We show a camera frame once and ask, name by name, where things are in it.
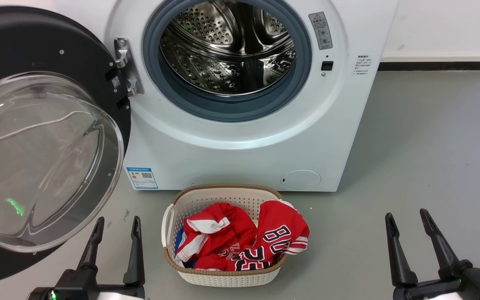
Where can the washer door with glass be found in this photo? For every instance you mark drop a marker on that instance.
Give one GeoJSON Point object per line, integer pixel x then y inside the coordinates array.
{"type": "Point", "coordinates": [36, 41]}

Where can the red garment with white trim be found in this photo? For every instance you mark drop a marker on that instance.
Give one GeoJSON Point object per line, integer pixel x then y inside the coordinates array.
{"type": "Point", "coordinates": [227, 237]}

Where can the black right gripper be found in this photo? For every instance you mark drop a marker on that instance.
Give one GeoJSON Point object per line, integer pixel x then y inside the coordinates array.
{"type": "Point", "coordinates": [477, 287]}

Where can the red jersey with black lettering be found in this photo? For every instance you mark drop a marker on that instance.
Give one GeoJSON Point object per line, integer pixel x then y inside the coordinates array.
{"type": "Point", "coordinates": [279, 233]}

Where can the black door latch socket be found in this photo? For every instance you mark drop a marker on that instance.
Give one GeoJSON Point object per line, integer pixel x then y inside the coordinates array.
{"type": "Point", "coordinates": [327, 66]}

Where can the silver metal door hinge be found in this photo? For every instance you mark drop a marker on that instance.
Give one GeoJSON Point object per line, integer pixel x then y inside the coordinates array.
{"type": "Point", "coordinates": [129, 71]}

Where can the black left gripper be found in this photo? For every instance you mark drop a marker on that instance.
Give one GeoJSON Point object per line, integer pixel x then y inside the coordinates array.
{"type": "Point", "coordinates": [75, 287]}

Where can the grey warning sticker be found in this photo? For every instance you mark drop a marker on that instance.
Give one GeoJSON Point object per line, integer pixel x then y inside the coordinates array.
{"type": "Point", "coordinates": [320, 30]}

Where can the white front-load washing machine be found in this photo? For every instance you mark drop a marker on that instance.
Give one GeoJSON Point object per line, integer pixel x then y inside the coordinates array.
{"type": "Point", "coordinates": [223, 166]}

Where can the stainless steel perforated drum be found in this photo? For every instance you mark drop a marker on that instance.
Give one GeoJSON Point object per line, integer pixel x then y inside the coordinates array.
{"type": "Point", "coordinates": [223, 66]}

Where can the cream perforated laundry basket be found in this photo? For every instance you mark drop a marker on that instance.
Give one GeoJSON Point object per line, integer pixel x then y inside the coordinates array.
{"type": "Point", "coordinates": [223, 278]}

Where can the blue garment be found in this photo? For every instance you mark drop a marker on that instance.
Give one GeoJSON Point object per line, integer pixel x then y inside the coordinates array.
{"type": "Point", "coordinates": [183, 261]}

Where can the blue energy label sticker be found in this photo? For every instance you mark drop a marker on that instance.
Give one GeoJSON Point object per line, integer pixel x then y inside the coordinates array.
{"type": "Point", "coordinates": [142, 178]}

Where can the round white filter cover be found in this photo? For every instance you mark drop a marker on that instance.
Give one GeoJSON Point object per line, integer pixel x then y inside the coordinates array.
{"type": "Point", "coordinates": [301, 180]}

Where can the dark wall baseboard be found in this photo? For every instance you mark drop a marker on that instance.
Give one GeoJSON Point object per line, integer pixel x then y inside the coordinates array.
{"type": "Point", "coordinates": [431, 66]}

